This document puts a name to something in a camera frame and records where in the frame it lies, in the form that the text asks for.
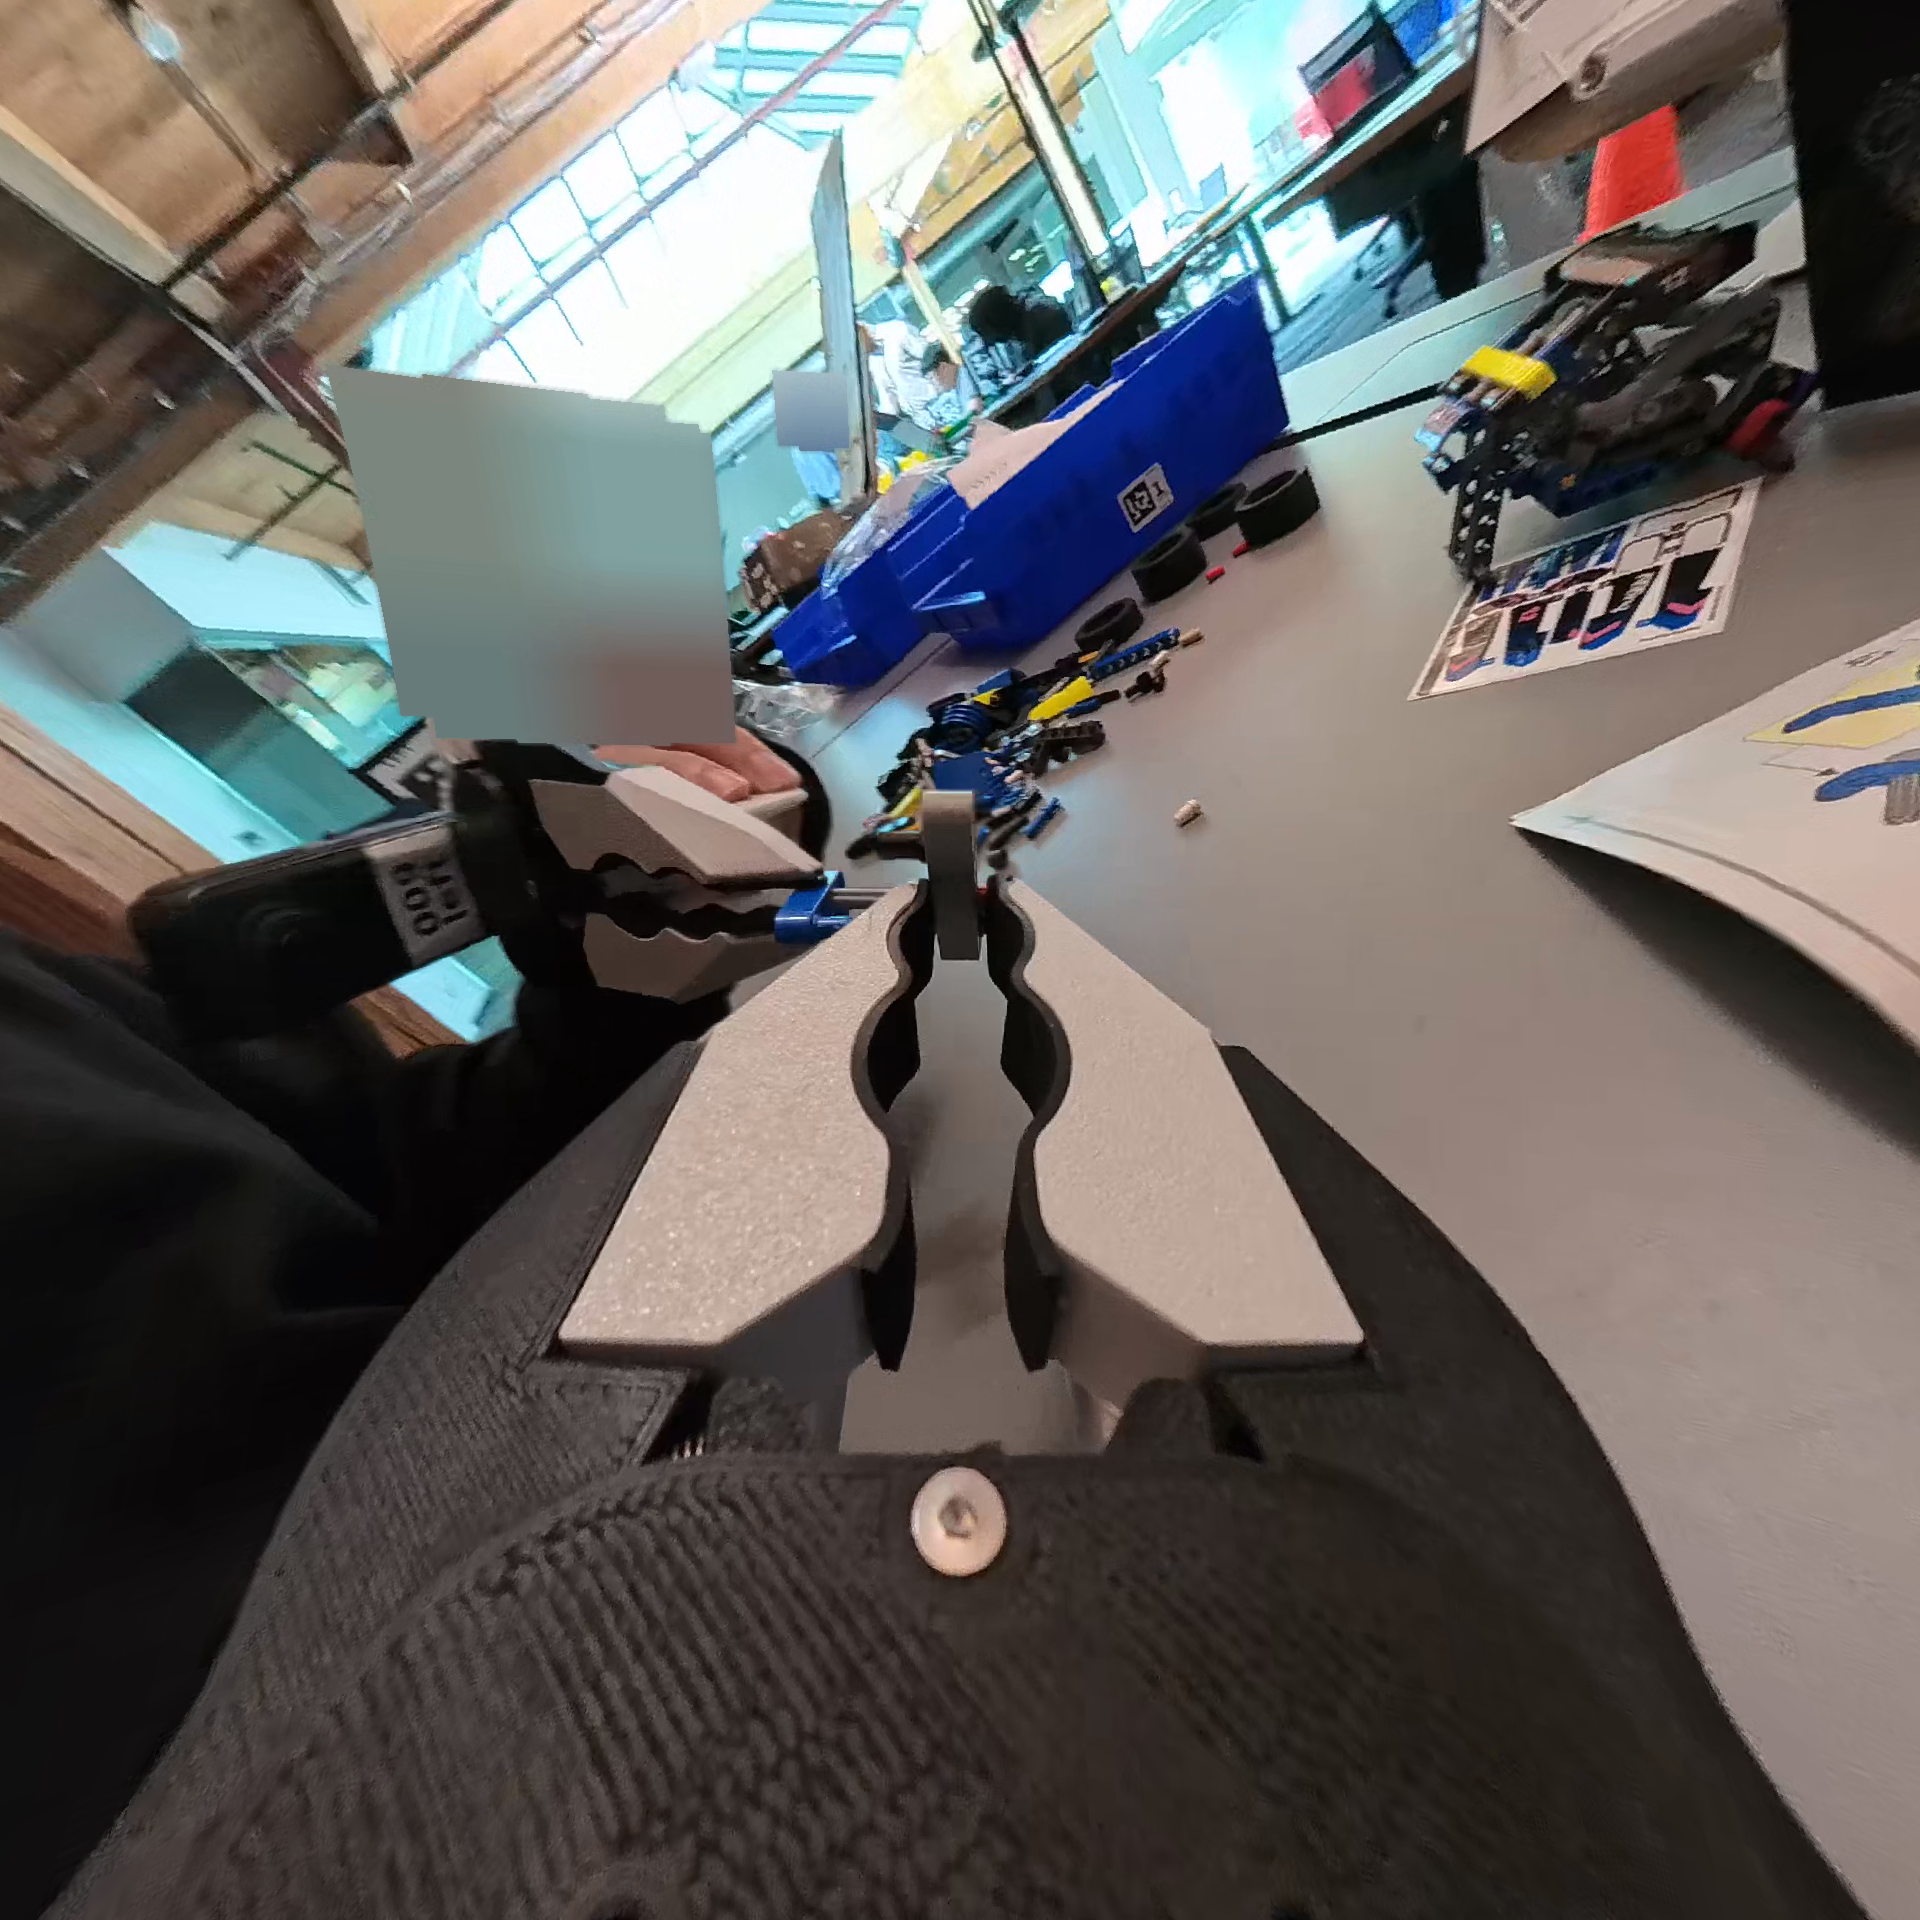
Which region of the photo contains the white instruction poster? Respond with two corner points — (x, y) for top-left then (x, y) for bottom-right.
(1463, 0), (1790, 164)

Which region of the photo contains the person's left hand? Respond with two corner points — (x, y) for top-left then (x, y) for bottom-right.
(597, 739), (799, 806)

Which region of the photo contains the white instruction booklet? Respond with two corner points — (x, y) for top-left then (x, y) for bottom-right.
(1511, 621), (1920, 1052)

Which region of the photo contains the grey plastic beam assembly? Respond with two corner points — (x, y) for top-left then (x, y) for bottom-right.
(918, 790), (989, 964)

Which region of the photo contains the blue storage bin with tag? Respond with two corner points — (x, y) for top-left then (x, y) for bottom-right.
(912, 271), (1291, 657)

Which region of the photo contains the sticker sheet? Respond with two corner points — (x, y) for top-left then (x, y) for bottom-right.
(1408, 477), (1766, 703)

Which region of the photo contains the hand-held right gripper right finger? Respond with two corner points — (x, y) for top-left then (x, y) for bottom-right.
(985, 881), (1367, 1421)

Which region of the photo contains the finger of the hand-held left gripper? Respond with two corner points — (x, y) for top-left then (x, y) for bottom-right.
(576, 900), (799, 1004)
(526, 769), (827, 894)

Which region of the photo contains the plain blue storage bin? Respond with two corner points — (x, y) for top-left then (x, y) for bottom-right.
(773, 477), (976, 693)

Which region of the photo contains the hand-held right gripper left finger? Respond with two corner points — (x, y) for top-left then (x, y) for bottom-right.
(558, 883), (927, 1414)

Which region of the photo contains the orange traffic cone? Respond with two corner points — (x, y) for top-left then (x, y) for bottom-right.
(1578, 106), (1685, 243)

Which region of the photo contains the dark toy set box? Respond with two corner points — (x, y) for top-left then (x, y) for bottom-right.
(1784, 0), (1920, 412)

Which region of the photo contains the partly built toy car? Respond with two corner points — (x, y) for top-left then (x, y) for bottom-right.
(1416, 223), (1823, 590)

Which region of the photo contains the pile of toy parts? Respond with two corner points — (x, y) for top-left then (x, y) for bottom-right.
(861, 630), (1203, 876)

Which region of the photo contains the grey leaning panel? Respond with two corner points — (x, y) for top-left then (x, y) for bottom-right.
(808, 132), (881, 501)

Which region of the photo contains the person's left forearm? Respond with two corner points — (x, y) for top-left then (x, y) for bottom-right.
(345, 961), (735, 1203)

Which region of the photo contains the clear plastic bag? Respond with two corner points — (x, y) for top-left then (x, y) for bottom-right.
(822, 477), (962, 590)

